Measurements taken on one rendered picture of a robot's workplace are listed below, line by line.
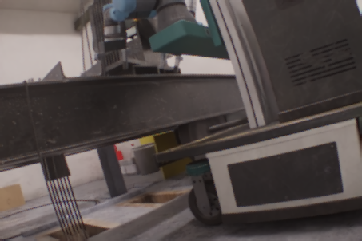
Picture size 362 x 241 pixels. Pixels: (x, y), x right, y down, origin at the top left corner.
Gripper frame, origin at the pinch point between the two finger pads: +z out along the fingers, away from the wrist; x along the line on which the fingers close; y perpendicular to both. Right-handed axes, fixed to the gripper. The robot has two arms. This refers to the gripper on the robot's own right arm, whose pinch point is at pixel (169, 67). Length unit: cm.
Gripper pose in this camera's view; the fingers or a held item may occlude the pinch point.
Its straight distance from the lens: 160.1
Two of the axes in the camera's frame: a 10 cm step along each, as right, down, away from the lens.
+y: 8.3, 1.7, -5.3
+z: -1.5, 9.9, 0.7
